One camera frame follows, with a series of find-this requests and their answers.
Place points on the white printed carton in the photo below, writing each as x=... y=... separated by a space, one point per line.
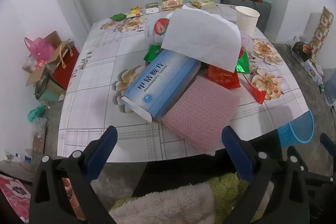
x=313 y=70

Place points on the black snack bag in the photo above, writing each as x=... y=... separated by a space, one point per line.
x=302 y=50

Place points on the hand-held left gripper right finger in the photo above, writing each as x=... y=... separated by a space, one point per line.
x=236 y=153

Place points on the blue plastic basket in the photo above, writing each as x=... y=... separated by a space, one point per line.
x=296 y=129

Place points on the pink knitted cloth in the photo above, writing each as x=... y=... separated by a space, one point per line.
x=202 y=113

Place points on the tall patterned box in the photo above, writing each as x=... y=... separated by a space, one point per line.
x=323 y=29

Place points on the shiny green foil packet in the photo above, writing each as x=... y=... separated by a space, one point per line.
x=242 y=64

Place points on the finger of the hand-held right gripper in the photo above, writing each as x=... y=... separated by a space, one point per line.
x=295 y=151
x=328 y=141

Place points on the white green box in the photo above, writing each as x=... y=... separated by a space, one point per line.
x=152 y=7

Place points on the white paper sheet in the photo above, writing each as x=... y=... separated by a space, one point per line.
x=202 y=40

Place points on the blue medicine box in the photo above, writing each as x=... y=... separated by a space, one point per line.
x=162 y=82

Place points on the white plastic bag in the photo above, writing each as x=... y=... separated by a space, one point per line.
x=294 y=40

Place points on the pink floral bag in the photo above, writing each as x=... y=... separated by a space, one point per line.
x=14 y=192

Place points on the white paper cup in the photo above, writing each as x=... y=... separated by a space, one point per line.
x=245 y=23

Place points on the yellow green snack packet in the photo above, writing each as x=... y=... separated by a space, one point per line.
x=202 y=3

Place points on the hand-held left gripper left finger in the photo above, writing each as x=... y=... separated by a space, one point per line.
x=101 y=153

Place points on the pink plastic bag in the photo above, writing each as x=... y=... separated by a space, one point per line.
x=40 y=48

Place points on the orange noodle packet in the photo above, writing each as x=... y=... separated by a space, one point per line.
x=172 y=4

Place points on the grey cabinet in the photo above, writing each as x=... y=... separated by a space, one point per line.
x=263 y=14

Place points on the floral tablecloth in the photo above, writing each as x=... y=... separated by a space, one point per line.
x=99 y=98

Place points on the strawberry milk carton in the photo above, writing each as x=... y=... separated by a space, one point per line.
x=157 y=27

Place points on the green plastic bag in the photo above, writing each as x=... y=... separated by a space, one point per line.
x=36 y=112

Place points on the dark green snack packet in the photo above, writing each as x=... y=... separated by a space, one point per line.
x=118 y=16

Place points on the red patterned packet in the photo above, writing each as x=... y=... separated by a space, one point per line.
x=223 y=77

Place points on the blue water jug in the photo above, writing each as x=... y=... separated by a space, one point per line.
x=330 y=87

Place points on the gold teal box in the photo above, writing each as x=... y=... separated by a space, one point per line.
x=48 y=90

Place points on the black trousers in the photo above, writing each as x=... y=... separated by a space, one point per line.
x=178 y=171

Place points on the green tea packet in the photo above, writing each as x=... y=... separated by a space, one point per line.
x=153 y=53

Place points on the brown cardboard box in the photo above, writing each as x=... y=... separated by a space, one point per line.
x=35 y=77

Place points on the red white wrapper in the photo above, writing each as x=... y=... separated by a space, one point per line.
x=258 y=94

